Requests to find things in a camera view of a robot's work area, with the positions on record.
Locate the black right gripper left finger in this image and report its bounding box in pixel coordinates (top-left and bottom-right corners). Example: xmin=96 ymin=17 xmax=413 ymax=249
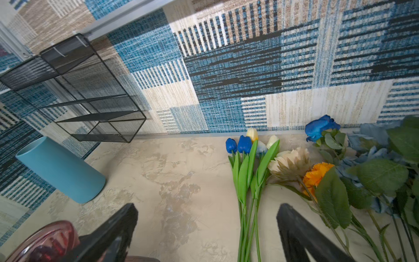
xmin=61 ymin=203 xmax=138 ymax=262

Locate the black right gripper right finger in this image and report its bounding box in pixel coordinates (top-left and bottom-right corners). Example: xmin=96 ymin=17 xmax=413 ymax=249
xmin=276 ymin=204 xmax=353 ymax=262

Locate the pink ribbed glass vase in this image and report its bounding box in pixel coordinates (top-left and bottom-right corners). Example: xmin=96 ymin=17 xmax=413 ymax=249
xmin=4 ymin=220 xmax=161 ymax=262

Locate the white tulip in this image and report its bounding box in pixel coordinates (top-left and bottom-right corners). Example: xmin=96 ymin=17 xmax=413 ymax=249
xmin=248 ymin=135 xmax=280 ymax=262

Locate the teal cylindrical vase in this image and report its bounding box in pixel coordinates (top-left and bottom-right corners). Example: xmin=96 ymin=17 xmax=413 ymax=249
xmin=16 ymin=136 xmax=106 ymax=204

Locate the orange marigold flower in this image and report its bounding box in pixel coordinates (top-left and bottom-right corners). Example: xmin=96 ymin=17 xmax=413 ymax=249
xmin=302 ymin=162 xmax=387 ymax=262

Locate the cream dahlia flower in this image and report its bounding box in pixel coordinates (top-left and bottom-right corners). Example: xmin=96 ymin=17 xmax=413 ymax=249
xmin=268 ymin=147 xmax=351 ymax=256

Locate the dusty blue hydrangea bunch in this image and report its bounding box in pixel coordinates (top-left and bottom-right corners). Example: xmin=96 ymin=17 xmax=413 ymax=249
xmin=319 ymin=115 xmax=419 ymax=262

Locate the blue tulip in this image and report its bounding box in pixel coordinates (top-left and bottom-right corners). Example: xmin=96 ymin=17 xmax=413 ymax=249
xmin=226 ymin=138 xmax=243 ymax=262
xmin=234 ymin=135 xmax=254 ymax=262

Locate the blue rose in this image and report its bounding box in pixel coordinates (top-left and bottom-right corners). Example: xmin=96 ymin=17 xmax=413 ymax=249
xmin=304 ymin=115 xmax=346 ymax=160

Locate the black wire mesh shelf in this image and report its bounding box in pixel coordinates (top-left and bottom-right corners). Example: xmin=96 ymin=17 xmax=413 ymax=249
xmin=1 ymin=33 xmax=147 ymax=143

